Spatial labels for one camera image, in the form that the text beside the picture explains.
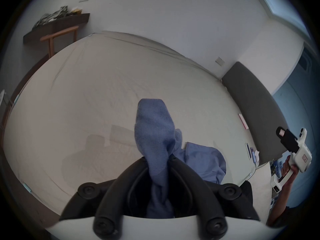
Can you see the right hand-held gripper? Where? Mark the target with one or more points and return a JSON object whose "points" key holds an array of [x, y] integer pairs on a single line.
{"points": [[301, 156]]}

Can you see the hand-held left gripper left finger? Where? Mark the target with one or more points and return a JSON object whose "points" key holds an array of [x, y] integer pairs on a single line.
{"points": [[113, 196]]}

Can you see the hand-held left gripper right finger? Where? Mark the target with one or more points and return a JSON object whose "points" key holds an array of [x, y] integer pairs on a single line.
{"points": [[202, 196]]}

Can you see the blue shirt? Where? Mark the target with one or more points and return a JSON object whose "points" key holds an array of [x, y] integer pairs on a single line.
{"points": [[155, 134]]}

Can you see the person's right forearm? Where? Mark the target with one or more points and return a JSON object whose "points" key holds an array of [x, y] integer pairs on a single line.
{"points": [[280, 204]]}

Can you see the person's right hand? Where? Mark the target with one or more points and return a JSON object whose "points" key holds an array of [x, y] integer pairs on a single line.
{"points": [[287, 169]]}

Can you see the dark phone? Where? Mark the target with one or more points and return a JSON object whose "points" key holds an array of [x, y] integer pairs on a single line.
{"points": [[248, 151]]}

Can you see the dark grey padded headboard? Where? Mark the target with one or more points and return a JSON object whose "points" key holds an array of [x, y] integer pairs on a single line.
{"points": [[252, 96]]}

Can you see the bed with beige sheet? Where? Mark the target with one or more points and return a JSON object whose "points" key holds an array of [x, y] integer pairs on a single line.
{"points": [[100, 96]]}

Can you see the wooden chair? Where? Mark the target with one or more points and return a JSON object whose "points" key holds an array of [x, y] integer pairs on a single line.
{"points": [[53, 37]]}

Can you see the dark wall shelf with clutter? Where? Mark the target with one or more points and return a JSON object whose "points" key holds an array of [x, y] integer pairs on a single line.
{"points": [[55, 25]]}

